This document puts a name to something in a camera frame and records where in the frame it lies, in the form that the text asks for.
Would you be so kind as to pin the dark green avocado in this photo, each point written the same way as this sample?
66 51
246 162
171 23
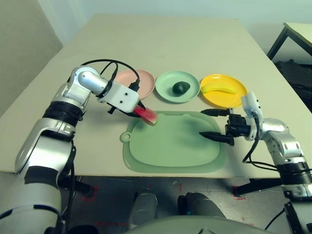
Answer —
180 88

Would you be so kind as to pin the black table foot bar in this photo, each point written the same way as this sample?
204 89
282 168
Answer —
258 186
80 186

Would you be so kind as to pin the red watermelon slice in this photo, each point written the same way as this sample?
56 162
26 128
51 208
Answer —
148 116

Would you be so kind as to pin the black fabric bundle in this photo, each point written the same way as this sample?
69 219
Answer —
297 73

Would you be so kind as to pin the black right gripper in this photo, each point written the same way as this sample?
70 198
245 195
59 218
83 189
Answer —
237 126

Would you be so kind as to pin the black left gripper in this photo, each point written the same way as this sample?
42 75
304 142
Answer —
111 109

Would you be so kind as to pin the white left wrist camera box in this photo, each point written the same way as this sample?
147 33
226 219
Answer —
122 97

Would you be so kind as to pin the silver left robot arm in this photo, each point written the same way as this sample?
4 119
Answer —
48 136

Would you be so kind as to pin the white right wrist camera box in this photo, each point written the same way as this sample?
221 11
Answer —
249 102

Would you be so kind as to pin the grey robot torso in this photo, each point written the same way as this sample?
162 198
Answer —
195 228

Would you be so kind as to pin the grey left robot foot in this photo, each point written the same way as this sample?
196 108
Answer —
143 207

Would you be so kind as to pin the pink round plate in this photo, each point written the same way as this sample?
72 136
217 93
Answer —
146 83

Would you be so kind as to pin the mint green round plate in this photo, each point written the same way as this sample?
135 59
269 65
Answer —
165 90

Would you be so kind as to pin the green silicone tray mat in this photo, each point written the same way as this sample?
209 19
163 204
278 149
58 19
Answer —
170 146

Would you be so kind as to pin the yellow round plate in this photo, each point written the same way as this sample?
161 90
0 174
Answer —
219 100

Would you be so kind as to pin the grey robot foot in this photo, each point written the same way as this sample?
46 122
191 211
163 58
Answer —
200 203
143 207

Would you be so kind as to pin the yellow toy banana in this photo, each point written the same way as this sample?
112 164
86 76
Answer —
219 88

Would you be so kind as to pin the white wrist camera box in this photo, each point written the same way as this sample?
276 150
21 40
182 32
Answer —
122 97
249 102

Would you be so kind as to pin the grey right robot foot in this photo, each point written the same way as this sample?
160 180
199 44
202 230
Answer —
200 203

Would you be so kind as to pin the black-framed side table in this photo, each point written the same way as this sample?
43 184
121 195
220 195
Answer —
299 31

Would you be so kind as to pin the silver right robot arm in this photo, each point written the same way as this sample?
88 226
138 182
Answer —
280 131

